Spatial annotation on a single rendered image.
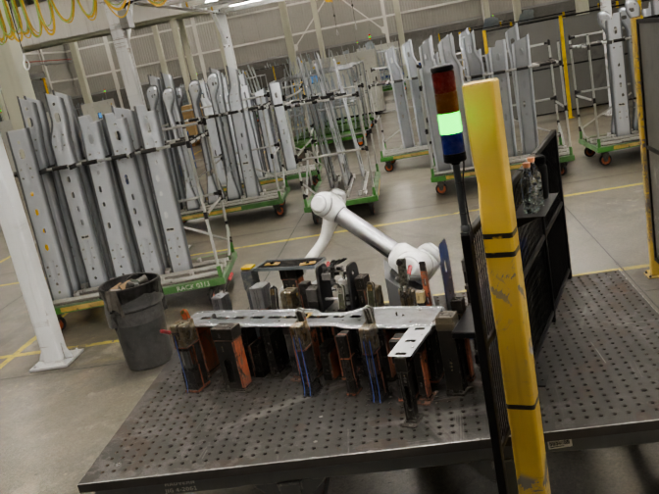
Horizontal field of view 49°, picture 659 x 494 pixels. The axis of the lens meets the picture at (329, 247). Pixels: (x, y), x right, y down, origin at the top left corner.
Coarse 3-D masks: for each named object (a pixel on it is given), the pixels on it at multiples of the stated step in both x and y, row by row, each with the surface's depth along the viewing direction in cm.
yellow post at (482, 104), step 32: (480, 96) 225; (480, 128) 228; (480, 160) 232; (480, 192) 235; (512, 192) 239; (512, 224) 236; (512, 256) 237; (512, 288) 241; (512, 320) 244; (512, 352) 248; (512, 384) 252; (512, 416) 256; (544, 448) 263; (544, 480) 261
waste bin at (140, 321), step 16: (144, 272) 607; (112, 288) 591; (128, 288) 563; (144, 288) 569; (160, 288) 588; (112, 304) 566; (128, 304) 567; (144, 304) 571; (160, 304) 588; (112, 320) 576; (128, 320) 573; (144, 320) 575; (160, 320) 587; (128, 336) 578; (144, 336) 578; (160, 336) 588; (128, 352) 584; (144, 352) 582; (160, 352) 588; (144, 368) 586
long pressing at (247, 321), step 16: (208, 320) 367; (224, 320) 362; (240, 320) 358; (256, 320) 353; (272, 320) 349; (288, 320) 345; (320, 320) 337; (336, 320) 333; (352, 320) 329; (384, 320) 321; (400, 320) 318; (416, 320) 314; (432, 320) 311
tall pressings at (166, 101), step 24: (216, 72) 1082; (168, 96) 1049; (192, 96) 1069; (216, 96) 1072; (240, 96) 1069; (168, 120) 1083; (216, 120) 1079; (240, 120) 1068; (240, 168) 1091; (192, 192) 1077; (240, 192) 1119
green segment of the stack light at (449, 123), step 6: (450, 114) 217; (456, 114) 218; (438, 120) 220; (444, 120) 218; (450, 120) 217; (456, 120) 218; (444, 126) 219; (450, 126) 218; (456, 126) 218; (444, 132) 219; (450, 132) 219; (456, 132) 219
